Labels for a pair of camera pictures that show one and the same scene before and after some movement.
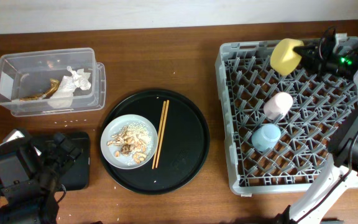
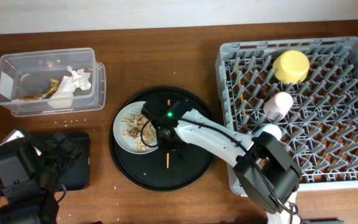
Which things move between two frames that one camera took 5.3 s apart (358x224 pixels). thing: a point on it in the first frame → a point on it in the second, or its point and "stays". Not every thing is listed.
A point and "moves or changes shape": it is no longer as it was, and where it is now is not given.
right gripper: [314, 56] → [165, 147]
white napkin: [63, 98] stays
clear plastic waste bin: [50, 82] stays
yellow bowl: [283, 59] → [291, 67]
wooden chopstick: [162, 132] moves or changes shape
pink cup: [277, 106] stays
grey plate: [129, 141] moves or changes shape
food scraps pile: [135, 140] → [141, 129]
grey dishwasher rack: [278, 127] stays
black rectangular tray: [77, 176] stays
